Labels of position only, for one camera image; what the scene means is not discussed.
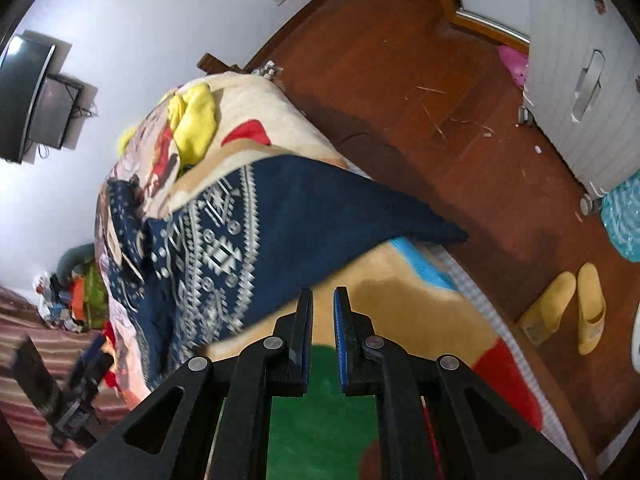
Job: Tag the cartoon fleece blanket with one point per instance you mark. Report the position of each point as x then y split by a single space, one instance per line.
390 300

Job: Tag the small black wall monitor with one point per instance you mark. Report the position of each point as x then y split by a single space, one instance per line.
52 110

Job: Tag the wooden door frame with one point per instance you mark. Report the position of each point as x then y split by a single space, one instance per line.
465 15

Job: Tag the red striped cloth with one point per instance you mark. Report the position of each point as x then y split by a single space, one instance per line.
20 340

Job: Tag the yellow slipper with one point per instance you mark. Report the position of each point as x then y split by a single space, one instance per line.
550 305
591 310

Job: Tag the pink plastic bag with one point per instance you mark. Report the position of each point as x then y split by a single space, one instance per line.
515 65

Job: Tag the navy patterned sweater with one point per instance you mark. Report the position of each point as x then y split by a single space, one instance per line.
310 210

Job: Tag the yellow garment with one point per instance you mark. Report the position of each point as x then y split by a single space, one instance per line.
195 120

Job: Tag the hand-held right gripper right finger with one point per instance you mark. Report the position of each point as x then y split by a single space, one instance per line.
342 340

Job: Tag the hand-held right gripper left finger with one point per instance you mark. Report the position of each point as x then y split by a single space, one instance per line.
306 340

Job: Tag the pile of colourful clothes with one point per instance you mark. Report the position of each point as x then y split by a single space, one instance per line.
80 295

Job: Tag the wooden bed frame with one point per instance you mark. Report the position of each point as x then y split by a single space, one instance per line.
215 62

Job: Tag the car print quilt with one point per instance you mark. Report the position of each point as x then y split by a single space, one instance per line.
125 320

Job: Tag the teal patterned bag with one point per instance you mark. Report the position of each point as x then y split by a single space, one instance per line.
622 215

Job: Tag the white cabinet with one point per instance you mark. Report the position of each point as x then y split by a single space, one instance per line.
565 35

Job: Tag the cartoon sticker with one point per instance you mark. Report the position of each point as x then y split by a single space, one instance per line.
597 5

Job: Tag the wall-mounted black television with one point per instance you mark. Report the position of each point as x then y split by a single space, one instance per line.
20 100

